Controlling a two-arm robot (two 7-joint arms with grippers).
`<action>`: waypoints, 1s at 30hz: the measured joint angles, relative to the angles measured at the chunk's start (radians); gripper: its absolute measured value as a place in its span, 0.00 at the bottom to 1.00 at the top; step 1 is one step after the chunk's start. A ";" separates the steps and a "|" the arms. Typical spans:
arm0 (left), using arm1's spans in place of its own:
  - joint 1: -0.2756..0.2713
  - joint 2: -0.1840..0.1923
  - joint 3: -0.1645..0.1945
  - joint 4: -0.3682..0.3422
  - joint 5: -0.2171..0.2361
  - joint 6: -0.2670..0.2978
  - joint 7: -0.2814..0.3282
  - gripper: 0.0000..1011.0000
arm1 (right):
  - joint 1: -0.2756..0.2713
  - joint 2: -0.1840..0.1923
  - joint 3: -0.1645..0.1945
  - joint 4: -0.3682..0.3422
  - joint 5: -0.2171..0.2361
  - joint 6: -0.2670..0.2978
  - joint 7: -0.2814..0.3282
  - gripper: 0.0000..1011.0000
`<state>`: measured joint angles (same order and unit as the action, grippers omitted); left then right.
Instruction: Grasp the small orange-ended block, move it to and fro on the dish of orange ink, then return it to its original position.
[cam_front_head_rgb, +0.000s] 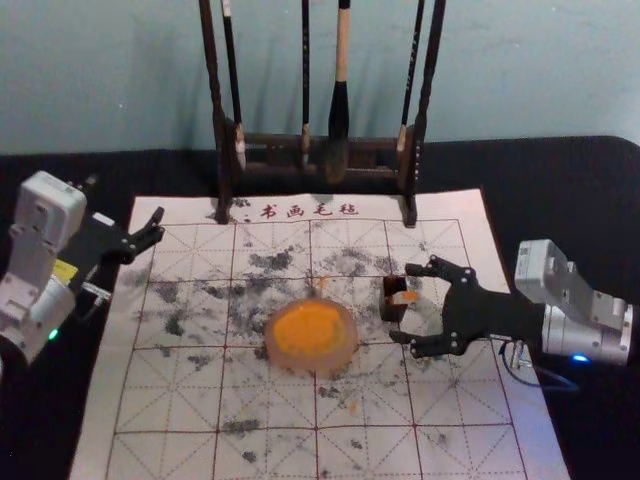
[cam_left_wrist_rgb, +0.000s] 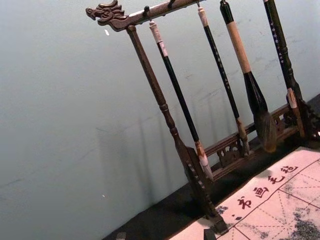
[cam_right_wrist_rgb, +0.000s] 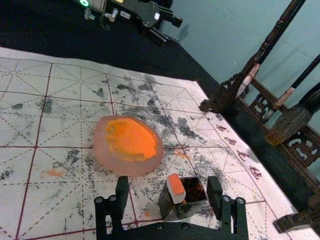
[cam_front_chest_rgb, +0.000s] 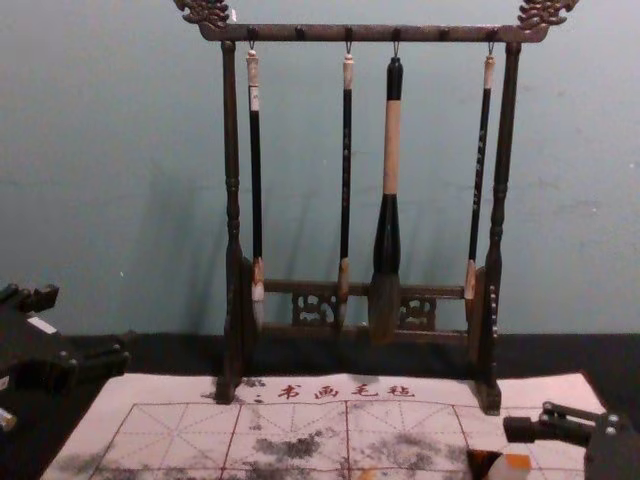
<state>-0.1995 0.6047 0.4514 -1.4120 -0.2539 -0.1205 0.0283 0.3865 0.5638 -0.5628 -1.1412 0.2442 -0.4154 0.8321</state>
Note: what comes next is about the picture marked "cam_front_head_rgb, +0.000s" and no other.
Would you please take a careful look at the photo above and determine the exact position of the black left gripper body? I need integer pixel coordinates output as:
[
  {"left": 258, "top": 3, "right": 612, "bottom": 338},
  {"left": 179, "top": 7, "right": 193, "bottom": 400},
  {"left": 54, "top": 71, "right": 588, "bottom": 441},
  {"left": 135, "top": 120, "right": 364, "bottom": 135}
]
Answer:
[{"left": 60, "top": 212, "right": 138, "bottom": 289}]

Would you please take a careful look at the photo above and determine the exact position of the black table cloth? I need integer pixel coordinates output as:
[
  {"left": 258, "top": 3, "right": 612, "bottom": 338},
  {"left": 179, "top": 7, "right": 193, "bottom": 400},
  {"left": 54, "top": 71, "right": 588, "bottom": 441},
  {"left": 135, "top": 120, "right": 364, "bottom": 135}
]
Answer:
[{"left": 0, "top": 133, "right": 640, "bottom": 480}]

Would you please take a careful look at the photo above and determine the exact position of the large tan-handled calligraphy brush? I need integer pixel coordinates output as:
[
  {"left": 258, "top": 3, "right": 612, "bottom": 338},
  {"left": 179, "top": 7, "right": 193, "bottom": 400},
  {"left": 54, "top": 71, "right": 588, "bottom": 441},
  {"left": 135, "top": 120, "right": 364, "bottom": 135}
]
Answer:
[{"left": 323, "top": 0, "right": 351, "bottom": 184}]

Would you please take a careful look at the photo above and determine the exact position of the thin dark calligraphy brush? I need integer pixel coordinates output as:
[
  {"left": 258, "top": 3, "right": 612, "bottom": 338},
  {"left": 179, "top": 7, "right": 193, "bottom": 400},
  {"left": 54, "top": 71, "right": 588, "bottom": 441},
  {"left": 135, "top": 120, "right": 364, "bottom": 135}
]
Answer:
[
  {"left": 219, "top": 0, "right": 248, "bottom": 170},
  {"left": 299, "top": 0, "right": 312, "bottom": 169},
  {"left": 395, "top": 0, "right": 426, "bottom": 153}
]

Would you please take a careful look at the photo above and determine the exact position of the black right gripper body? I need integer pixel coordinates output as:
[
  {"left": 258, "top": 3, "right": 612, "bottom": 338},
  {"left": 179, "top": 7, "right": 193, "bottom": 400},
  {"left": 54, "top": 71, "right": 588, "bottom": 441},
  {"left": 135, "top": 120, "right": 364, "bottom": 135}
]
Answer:
[{"left": 441, "top": 285, "right": 547, "bottom": 352}]

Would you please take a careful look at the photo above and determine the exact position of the thin dark right gripper cable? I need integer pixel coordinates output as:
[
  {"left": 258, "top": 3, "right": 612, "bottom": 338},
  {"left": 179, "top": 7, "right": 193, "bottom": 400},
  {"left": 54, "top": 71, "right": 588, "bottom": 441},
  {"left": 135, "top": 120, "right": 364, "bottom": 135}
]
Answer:
[{"left": 491, "top": 337, "right": 580, "bottom": 392}]

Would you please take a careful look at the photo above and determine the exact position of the white felt mat red grid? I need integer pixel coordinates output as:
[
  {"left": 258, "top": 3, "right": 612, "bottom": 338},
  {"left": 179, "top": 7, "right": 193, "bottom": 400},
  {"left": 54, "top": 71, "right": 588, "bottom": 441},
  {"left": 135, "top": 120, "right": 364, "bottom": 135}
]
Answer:
[{"left": 68, "top": 187, "right": 572, "bottom": 480}]

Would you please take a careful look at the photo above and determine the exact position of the round dish with orange paint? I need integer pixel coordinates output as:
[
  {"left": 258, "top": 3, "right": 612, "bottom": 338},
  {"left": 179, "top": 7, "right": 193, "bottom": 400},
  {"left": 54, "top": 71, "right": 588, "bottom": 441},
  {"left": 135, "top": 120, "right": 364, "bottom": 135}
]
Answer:
[{"left": 263, "top": 297, "right": 360, "bottom": 379}]

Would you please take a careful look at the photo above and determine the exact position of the dark wooden brush rack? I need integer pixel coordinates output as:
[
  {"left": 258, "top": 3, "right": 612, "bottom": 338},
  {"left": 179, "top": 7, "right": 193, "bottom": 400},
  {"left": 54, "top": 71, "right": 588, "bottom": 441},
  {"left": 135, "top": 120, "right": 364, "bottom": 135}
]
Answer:
[{"left": 197, "top": 0, "right": 448, "bottom": 229}]

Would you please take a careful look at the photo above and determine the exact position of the small black orange block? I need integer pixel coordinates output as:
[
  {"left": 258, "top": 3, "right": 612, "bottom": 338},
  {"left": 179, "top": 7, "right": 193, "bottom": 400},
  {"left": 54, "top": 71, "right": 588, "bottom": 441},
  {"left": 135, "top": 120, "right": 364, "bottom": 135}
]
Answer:
[{"left": 378, "top": 273, "right": 419, "bottom": 324}]

